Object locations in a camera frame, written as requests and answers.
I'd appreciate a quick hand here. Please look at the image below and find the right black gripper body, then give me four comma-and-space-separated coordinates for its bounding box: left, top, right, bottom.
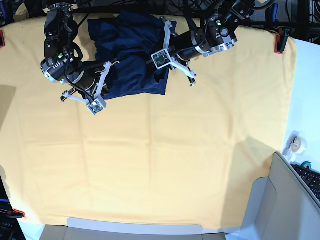
60, 60, 120, 102

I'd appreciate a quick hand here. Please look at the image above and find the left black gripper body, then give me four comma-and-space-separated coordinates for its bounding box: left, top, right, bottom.
160, 16, 200, 87

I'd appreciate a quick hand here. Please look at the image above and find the navy blue long-sleeve shirt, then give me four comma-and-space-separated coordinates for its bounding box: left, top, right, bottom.
88, 11, 169, 100

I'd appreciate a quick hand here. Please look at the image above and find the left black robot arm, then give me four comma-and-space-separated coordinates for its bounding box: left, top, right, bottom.
151, 0, 256, 86

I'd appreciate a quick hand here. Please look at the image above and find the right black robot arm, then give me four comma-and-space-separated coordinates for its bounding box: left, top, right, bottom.
40, 0, 115, 113

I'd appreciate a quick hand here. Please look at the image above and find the yellow table cloth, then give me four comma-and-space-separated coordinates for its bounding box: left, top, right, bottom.
0, 17, 297, 229

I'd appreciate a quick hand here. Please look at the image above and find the red clamp top left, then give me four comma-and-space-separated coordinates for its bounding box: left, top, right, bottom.
0, 30, 6, 48

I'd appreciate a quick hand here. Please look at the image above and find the red clamp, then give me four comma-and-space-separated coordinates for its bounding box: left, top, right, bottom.
0, 30, 6, 48
6, 209, 26, 219
274, 27, 291, 55

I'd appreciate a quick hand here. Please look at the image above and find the red clamp top right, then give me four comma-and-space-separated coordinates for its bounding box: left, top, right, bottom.
274, 27, 291, 55

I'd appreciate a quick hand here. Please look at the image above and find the red clamp bottom left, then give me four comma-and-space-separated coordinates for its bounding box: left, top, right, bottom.
6, 209, 26, 219

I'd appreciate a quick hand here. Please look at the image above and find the clear tape dispenser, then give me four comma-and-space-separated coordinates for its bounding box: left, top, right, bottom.
282, 130, 307, 162

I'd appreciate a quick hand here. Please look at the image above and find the green tape roll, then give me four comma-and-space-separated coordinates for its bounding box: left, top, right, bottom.
300, 161, 312, 171

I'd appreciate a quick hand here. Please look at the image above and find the black keyboard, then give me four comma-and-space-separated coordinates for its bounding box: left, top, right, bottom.
290, 164, 320, 213

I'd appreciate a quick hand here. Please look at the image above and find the cardboard box right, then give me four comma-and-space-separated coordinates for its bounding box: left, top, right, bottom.
238, 152, 320, 240

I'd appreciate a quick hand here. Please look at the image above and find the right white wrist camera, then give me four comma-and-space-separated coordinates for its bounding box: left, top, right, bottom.
86, 96, 107, 116

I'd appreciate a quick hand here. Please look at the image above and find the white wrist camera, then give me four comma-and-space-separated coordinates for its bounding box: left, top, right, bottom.
86, 96, 107, 116
151, 49, 172, 69

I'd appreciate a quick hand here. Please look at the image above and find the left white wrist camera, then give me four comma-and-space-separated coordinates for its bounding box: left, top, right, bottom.
151, 49, 172, 69

